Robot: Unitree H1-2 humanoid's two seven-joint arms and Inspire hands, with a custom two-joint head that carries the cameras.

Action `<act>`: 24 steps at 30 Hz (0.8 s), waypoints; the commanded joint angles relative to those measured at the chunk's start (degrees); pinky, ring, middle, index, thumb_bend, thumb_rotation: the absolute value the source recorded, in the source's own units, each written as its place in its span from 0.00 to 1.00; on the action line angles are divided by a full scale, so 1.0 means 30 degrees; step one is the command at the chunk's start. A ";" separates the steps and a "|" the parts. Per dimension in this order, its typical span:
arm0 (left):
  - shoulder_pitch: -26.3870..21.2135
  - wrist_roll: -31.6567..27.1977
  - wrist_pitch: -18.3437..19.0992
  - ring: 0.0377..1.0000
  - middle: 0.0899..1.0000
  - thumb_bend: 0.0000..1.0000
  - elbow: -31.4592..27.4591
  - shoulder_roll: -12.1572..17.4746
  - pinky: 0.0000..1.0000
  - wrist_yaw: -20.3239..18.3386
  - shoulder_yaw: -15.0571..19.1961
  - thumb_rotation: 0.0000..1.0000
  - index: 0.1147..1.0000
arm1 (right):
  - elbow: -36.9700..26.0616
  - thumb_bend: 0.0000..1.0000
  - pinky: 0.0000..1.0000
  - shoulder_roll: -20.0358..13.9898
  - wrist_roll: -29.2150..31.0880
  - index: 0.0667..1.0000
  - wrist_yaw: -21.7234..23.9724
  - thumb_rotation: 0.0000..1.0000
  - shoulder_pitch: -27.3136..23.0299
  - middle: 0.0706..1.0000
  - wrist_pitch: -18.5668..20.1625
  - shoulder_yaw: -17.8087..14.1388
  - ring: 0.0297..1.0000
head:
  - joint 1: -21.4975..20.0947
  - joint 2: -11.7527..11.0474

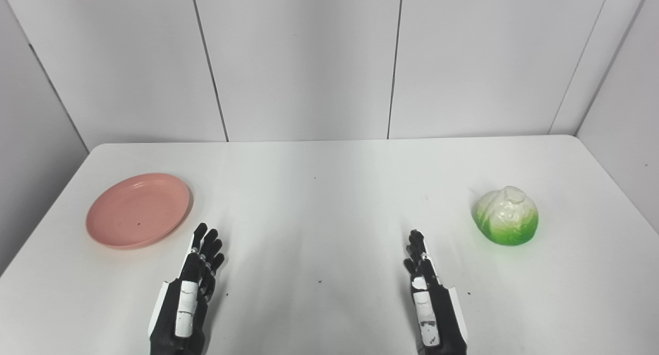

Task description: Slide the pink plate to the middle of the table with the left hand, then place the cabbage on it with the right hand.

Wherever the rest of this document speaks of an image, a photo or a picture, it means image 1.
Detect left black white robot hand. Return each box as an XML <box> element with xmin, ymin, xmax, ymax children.
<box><xmin>148</xmin><ymin>222</ymin><xmax>226</xmax><ymax>355</ymax></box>

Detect pink round plate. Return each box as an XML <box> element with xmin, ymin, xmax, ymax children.
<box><xmin>86</xmin><ymin>173</ymin><xmax>192</xmax><ymax>250</ymax></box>

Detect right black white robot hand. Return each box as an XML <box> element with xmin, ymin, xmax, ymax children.
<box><xmin>403</xmin><ymin>229</ymin><xmax>469</xmax><ymax>355</ymax></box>

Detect green white toy cabbage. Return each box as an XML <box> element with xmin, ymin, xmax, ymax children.
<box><xmin>472</xmin><ymin>186</ymin><xmax>539</xmax><ymax>246</ymax></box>

